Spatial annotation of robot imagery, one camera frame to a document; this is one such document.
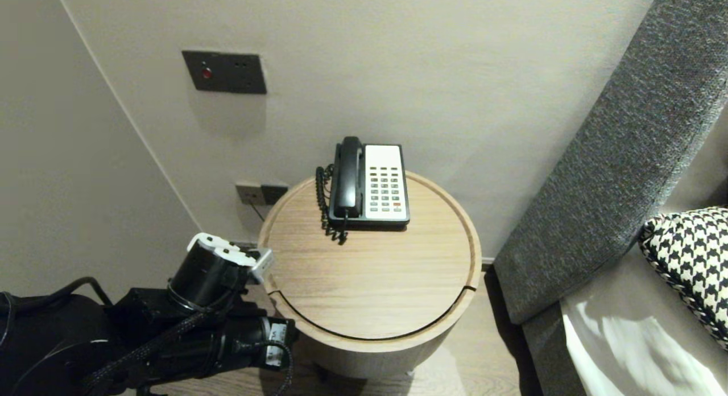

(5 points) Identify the black coiled phone cord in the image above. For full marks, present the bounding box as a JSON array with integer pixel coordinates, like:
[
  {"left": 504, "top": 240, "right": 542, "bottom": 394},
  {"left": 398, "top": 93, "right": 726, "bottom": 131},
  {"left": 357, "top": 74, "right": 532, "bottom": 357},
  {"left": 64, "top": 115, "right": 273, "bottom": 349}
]
[{"left": 316, "top": 164, "right": 349, "bottom": 246}]

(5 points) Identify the black telephone handset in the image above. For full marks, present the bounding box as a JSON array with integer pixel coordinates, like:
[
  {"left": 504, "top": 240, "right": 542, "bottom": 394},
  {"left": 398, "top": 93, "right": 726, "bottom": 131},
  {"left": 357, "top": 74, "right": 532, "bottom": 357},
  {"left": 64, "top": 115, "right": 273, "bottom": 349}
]
[{"left": 333, "top": 137, "right": 365, "bottom": 219}]

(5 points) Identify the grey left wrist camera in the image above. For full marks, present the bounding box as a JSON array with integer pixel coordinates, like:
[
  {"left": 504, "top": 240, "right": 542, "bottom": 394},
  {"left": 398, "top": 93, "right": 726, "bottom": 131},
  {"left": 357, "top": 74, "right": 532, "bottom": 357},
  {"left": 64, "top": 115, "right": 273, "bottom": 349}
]
[{"left": 247, "top": 247, "right": 275, "bottom": 284}]

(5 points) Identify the round wooden nightstand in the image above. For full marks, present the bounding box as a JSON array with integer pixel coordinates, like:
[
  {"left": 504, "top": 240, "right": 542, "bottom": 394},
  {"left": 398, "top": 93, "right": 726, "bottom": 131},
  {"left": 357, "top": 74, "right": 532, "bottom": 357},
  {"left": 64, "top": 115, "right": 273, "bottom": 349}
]
[{"left": 267, "top": 286, "right": 477, "bottom": 381}]

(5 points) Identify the black white houndstooth pillow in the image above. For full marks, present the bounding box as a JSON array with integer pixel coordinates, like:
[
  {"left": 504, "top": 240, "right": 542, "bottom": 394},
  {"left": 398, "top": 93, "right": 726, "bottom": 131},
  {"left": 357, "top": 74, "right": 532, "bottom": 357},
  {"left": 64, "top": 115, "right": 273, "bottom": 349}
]
[{"left": 637, "top": 207, "right": 728, "bottom": 351}]

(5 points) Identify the white bed sheet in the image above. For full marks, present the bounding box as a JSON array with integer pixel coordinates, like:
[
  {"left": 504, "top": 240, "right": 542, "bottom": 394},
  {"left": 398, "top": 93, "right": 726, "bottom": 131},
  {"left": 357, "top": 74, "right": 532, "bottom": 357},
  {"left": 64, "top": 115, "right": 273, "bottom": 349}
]
[{"left": 560, "top": 242, "right": 728, "bottom": 396}]

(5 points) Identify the grey fabric headboard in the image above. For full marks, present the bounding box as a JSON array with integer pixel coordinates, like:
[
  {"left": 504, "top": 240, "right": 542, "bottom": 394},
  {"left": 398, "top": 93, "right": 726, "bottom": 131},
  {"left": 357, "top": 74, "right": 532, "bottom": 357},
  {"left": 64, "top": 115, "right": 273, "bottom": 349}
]
[{"left": 493, "top": 0, "right": 728, "bottom": 326}]

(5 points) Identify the dark wall switch panel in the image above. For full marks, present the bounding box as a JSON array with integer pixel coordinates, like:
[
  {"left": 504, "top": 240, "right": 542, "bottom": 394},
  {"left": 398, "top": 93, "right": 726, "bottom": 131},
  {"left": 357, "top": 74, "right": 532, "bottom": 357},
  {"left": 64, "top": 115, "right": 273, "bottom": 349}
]
[{"left": 181, "top": 50, "right": 267, "bottom": 95}]

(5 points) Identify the beige wall outlet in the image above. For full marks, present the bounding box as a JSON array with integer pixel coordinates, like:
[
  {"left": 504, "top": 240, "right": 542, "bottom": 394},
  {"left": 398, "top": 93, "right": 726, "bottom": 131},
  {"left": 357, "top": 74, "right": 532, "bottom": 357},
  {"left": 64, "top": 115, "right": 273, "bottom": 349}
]
[{"left": 236, "top": 183, "right": 266, "bottom": 207}]

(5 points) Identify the dark wall outlet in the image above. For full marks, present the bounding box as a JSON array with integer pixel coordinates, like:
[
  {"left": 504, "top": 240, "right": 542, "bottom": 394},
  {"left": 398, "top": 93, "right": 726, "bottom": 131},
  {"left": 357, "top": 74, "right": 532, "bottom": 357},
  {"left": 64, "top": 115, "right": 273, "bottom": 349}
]
[{"left": 261, "top": 184, "right": 289, "bottom": 206}]

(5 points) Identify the round wooden side table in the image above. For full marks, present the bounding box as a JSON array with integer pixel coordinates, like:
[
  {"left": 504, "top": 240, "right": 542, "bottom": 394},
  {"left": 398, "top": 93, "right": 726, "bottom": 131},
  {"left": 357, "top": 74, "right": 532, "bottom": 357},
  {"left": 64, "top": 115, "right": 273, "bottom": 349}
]
[{"left": 257, "top": 170, "right": 482, "bottom": 381}]

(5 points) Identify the black and white telephone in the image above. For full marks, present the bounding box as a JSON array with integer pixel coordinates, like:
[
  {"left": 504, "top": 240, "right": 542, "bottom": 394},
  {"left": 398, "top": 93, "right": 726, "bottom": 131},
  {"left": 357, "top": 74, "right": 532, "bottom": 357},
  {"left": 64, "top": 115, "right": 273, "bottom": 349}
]
[{"left": 328, "top": 144, "right": 411, "bottom": 233}]

